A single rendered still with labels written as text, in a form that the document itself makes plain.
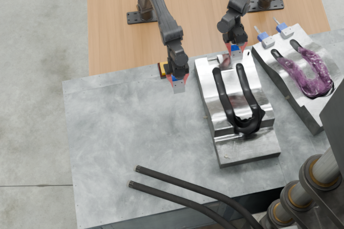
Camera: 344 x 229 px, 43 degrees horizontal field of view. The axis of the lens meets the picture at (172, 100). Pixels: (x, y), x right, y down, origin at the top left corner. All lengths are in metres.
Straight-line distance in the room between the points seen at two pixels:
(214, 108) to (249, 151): 0.23
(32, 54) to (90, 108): 1.28
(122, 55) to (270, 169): 0.87
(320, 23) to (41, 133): 1.81
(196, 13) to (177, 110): 0.55
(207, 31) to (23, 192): 1.48
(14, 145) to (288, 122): 1.75
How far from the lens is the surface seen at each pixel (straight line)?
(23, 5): 3.54
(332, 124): 0.89
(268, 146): 1.92
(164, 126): 1.98
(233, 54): 2.03
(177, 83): 1.89
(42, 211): 2.82
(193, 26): 2.24
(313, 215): 1.42
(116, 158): 1.95
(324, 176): 1.13
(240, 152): 1.89
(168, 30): 1.74
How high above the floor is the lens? 2.63
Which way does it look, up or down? 64 degrees down
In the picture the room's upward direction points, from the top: 3 degrees counter-clockwise
